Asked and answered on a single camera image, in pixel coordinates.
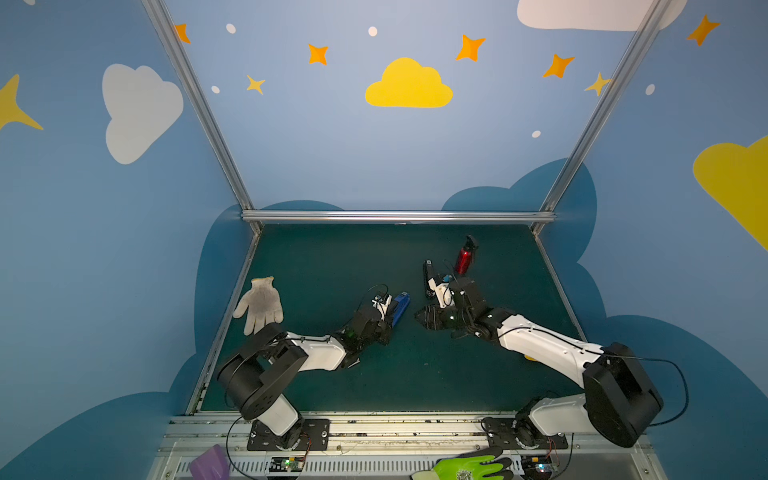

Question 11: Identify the green black work glove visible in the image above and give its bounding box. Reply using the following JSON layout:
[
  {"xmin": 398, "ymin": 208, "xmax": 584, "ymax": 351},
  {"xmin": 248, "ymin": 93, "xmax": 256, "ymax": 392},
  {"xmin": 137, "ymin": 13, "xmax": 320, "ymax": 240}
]
[{"xmin": 410, "ymin": 447, "xmax": 515, "ymax": 480}]

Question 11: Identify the red spray bottle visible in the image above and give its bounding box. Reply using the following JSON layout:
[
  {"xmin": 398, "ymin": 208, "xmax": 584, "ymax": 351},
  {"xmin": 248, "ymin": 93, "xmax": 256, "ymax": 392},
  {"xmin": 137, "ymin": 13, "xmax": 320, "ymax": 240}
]
[{"xmin": 454, "ymin": 235, "xmax": 479, "ymax": 276}]

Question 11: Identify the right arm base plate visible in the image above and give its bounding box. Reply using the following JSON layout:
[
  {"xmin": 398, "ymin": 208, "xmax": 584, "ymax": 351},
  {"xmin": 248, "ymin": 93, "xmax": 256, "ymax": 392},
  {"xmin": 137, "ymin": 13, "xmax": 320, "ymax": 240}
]
[{"xmin": 480, "ymin": 417, "xmax": 569, "ymax": 450}]

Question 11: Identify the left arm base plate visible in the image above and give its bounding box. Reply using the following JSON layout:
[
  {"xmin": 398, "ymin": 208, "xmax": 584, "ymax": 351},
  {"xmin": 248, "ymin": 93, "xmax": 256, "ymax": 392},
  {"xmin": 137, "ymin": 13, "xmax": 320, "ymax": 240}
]
[{"xmin": 246, "ymin": 418, "xmax": 331, "ymax": 452}]

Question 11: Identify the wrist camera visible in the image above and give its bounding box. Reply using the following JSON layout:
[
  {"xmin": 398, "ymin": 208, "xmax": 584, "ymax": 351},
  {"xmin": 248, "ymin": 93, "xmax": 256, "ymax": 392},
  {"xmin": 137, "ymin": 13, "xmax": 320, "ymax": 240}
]
[
  {"xmin": 429, "ymin": 279, "xmax": 454, "ymax": 309},
  {"xmin": 372, "ymin": 294, "xmax": 392, "ymax": 320}
]

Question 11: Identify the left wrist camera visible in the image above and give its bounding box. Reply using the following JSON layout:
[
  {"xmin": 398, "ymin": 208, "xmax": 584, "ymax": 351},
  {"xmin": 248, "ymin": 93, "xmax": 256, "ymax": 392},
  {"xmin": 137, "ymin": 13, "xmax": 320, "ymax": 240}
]
[{"xmin": 372, "ymin": 294, "xmax": 392, "ymax": 320}]

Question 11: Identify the purple cloth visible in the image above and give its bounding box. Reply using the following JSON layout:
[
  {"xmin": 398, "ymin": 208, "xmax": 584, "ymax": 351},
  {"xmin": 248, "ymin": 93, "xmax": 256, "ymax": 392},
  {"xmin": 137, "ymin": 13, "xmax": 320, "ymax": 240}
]
[{"xmin": 189, "ymin": 444, "xmax": 230, "ymax": 480}]

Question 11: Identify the aluminium rail frame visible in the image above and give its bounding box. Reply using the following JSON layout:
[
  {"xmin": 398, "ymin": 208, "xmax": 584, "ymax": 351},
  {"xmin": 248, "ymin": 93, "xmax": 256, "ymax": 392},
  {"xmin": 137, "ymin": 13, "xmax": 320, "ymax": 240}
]
[{"xmin": 143, "ymin": 1, "xmax": 673, "ymax": 235}]

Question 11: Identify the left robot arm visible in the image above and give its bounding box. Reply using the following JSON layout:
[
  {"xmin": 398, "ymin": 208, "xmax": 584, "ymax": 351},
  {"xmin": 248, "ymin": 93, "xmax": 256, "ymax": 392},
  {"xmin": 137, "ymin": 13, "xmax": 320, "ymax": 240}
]
[{"xmin": 216, "ymin": 306, "xmax": 396, "ymax": 448}]

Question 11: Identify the white knit glove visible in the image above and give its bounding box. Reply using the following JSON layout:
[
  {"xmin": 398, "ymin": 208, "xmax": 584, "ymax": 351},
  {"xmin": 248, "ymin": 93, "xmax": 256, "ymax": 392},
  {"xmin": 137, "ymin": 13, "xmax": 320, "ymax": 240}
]
[{"xmin": 233, "ymin": 276, "xmax": 284, "ymax": 336}]

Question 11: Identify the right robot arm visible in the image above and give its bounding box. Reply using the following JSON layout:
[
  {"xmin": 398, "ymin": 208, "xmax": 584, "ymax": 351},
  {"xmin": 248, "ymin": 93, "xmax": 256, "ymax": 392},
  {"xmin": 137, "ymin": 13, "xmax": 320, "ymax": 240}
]
[{"xmin": 416, "ymin": 278, "xmax": 664, "ymax": 449}]

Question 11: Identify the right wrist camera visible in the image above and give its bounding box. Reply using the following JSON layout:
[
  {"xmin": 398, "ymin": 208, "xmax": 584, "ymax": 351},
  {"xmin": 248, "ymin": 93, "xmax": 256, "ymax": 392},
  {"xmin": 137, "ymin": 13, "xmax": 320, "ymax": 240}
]
[{"xmin": 429, "ymin": 279, "xmax": 454, "ymax": 309}]

